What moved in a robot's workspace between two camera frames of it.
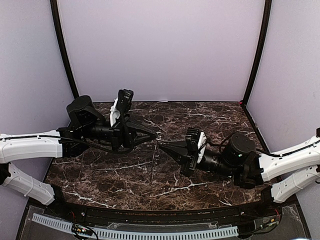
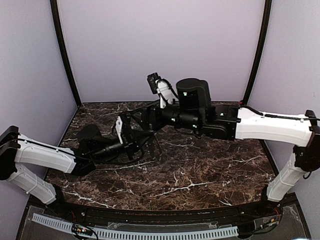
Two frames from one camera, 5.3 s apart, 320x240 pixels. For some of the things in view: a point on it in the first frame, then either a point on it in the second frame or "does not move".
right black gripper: x=187 y=158 to x=151 y=109
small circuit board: x=79 y=229 does not move
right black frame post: x=268 y=5 does not move
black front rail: x=136 y=215 does not move
